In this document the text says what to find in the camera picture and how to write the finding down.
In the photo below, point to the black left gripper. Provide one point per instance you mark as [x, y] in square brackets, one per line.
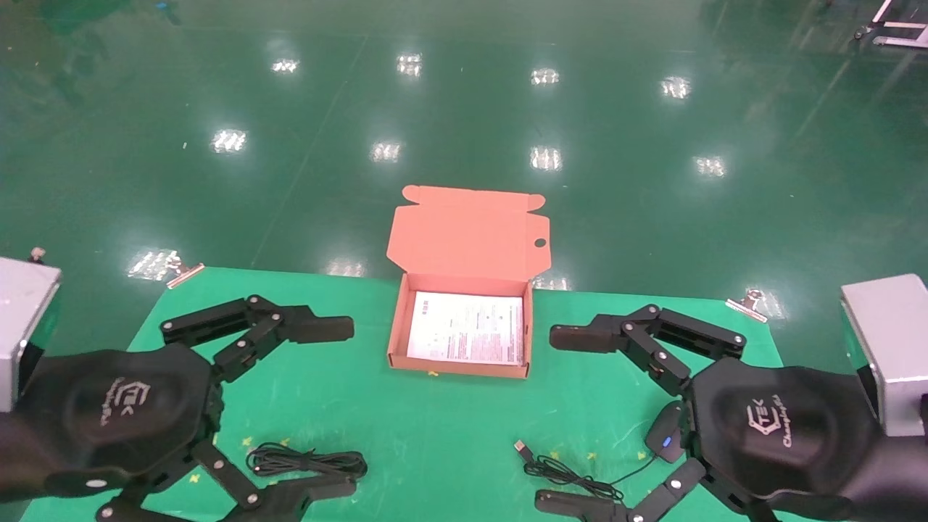
[109, 413]

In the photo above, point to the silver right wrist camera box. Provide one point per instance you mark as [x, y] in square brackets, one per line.
[892, 348]

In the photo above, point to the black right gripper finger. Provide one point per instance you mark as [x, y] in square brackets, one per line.
[580, 338]
[580, 509]

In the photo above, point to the green table mat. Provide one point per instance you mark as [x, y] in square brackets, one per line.
[435, 435]

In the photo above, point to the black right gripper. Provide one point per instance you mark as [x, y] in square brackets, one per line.
[783, 435]

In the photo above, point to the white metal frame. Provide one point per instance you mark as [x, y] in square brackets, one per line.
[902, 41]

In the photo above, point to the white printed leaflet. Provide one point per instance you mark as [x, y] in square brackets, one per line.
[464, 330]

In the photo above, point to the orange cardboard box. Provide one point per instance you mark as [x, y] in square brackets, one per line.
[464, 232]

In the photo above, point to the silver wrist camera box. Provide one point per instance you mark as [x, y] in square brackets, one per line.
[22, 319]
[892, 348]

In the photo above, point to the black computer mouse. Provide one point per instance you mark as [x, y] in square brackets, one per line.
[663, 431]

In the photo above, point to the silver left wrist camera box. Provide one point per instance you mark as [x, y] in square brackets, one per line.
[22, 319]

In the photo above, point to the metal mat clip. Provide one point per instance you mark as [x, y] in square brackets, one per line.
[185, 275]
[747, 307]

